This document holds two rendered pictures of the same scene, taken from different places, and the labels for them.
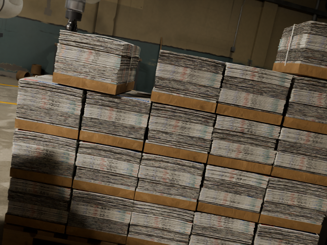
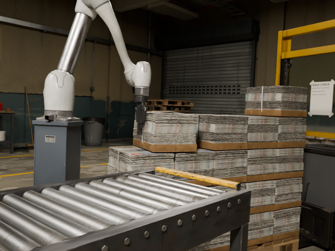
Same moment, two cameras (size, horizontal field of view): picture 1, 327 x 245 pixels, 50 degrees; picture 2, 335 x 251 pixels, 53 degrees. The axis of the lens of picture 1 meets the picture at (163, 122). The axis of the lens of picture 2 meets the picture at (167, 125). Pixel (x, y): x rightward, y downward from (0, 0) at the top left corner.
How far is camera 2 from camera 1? 140 cm
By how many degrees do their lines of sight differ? 30
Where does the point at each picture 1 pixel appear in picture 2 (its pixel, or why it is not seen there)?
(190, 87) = (233, 136)
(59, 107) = not seen: hidden behind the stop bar
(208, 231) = (252, 225)
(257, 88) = (264, 128)
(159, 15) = (19, 65)
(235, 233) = (265, 221)
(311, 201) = (295, 188)
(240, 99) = (257, 137)
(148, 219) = not seen: hidden behind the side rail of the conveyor
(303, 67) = (282, 112)
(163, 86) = (220, 138)
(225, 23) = (81, 66)
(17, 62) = not seen: outside the picture
